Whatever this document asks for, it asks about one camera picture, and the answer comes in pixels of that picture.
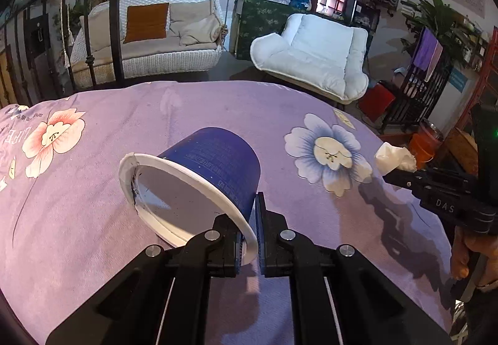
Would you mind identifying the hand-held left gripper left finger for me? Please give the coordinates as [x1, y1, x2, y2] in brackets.
[46, 213, 244, 345]

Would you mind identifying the blue paper cup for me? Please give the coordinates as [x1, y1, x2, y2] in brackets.
[118, 126, 262, 265]

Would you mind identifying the person's right hand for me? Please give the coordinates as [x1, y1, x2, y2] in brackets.
[449, 227, 472, 280]

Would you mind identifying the white wicker sofa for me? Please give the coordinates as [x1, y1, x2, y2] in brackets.
[70, 0, 230, 90]

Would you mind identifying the beige cushion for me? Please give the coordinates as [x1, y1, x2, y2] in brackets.
[169, 2, 223, 47]

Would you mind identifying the orange cushion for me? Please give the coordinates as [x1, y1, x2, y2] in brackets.
[124, 2, 171, 44]

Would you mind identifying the purple floral tablecloth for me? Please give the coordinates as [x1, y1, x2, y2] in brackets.
[0, 80, 460, 345]

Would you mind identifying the red box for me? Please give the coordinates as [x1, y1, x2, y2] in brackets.
[358, 81, 397, 122]

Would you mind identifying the orange bucket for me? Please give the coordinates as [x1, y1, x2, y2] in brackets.
[408, 119, 445, 169]

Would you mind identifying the white padded armchair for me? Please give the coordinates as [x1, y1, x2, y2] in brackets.
[250, 13, 370, 105]

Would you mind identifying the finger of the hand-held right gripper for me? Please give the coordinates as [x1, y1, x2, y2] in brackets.
[383, 168, 437, 203]

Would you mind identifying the brown bag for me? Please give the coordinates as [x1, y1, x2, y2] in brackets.
[443, 127, 480, 175]

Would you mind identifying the green potted plant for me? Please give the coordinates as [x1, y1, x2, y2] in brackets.
[400, 0, 491, 74]

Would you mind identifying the white tissue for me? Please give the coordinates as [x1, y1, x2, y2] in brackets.
[374, 142, 417, 175]

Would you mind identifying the white tassel rope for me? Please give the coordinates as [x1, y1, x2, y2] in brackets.
[59, 0, 75, 68]

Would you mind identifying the purple towel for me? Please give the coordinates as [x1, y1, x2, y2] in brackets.
[411, 27, 444, 83]

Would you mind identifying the person's right forearm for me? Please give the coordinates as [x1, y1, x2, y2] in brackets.
[451, 277, 498, 345]

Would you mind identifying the black metal rack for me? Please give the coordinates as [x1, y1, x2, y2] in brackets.
[383, 28, 457, 134]

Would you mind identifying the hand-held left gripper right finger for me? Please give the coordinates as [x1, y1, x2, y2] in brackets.
[255, 191, 454, 345]

